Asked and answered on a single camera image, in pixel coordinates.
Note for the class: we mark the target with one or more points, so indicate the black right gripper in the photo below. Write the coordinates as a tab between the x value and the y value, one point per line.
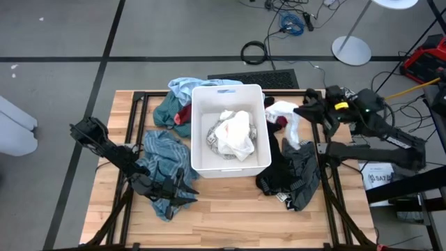
331	113

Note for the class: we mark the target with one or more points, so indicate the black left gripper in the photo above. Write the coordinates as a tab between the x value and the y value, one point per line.
163	190

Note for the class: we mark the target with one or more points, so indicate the grey white leaf print garment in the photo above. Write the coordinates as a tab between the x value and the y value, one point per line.
210	139

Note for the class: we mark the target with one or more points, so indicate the dark teal dotted shirt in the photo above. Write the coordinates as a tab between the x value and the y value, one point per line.
165	111

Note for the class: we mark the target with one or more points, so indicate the white plastic bin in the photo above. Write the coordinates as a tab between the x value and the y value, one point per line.
209	101

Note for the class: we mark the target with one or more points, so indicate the light blue geometric print shirt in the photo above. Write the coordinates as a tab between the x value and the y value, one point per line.
181	89

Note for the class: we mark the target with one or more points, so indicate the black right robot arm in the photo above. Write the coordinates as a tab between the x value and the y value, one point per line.
376	155

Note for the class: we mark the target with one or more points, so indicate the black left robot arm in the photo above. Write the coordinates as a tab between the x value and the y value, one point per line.
115	157

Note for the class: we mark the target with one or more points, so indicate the dark maroon garment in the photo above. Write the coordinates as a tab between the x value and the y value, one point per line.
282	121

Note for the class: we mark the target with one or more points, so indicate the yellow tag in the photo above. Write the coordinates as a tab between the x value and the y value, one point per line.
341	106

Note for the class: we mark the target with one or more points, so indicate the white power strip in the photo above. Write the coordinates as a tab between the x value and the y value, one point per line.
350	93

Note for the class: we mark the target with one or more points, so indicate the teal striped shirt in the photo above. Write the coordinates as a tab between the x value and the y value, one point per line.
163	150

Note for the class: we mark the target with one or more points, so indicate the black garment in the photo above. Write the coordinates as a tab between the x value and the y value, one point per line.
275	167

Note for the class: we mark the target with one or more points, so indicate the black floor vent grate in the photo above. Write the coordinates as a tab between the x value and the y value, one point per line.
254	80

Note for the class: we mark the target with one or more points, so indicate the dark grey garment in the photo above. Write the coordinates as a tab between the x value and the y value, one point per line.
306	181

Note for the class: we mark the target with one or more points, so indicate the white floor lamp base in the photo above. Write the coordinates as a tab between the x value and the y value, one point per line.
352	50

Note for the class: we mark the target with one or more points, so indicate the red garment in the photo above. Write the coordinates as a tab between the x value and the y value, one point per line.
184	116

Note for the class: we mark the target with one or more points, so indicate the black power adapter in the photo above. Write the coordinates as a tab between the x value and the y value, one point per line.
308	21

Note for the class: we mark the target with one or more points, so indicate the white printed box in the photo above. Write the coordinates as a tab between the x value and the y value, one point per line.
376	178

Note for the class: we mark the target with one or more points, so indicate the black metal stand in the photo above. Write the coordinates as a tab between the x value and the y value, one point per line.
411	184

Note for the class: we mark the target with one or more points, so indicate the red and black case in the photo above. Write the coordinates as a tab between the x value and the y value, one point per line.
425	61

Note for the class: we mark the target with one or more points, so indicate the dark grey equipment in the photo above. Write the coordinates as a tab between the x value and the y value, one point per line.
439	101

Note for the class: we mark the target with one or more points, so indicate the thin black pole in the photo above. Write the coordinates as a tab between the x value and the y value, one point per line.
423	39

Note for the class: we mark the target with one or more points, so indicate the small red object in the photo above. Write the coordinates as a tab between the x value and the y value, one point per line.
382	248

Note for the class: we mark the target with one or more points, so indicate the white furniture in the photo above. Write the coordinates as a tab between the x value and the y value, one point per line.
17	132

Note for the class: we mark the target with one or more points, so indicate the black metal table frame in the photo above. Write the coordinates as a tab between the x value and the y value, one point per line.
138	95

